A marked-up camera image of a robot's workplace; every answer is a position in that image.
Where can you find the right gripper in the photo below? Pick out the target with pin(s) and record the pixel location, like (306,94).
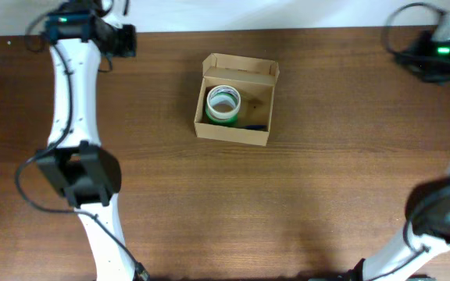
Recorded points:
(416,57)

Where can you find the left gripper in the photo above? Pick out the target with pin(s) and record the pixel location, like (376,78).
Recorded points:
(127,40)

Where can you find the beige masking tape roll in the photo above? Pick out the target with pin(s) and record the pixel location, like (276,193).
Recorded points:
(224,101)

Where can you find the green tape roll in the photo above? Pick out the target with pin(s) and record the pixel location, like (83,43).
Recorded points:
(220,122)

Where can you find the brown cardboard box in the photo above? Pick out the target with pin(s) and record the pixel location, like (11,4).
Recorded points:
(255,79)

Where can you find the blue pen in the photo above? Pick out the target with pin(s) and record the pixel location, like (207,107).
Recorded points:
(256,127)

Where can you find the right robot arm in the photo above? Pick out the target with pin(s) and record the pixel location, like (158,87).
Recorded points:
(425,233)

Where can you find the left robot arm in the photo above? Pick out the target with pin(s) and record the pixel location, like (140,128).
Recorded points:
(80,34)

